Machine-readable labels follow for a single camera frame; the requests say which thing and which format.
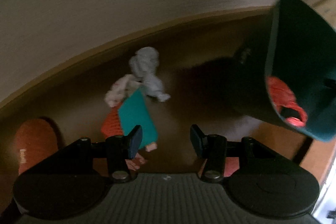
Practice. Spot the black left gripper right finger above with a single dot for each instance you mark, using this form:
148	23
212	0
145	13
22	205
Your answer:
199	140

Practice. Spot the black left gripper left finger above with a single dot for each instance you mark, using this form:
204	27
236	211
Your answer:
134	140

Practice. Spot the dark teal trash bin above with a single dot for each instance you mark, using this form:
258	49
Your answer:
297	46

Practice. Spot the orange knitted cloth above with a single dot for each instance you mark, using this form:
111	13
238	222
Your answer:
112	125

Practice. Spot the teal card packet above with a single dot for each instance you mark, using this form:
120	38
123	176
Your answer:
134	112

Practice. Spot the crumpled white tissue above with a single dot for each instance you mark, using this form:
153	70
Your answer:
121	89

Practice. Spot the crumpled grey tissue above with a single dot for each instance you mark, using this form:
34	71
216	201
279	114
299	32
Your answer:
143	66

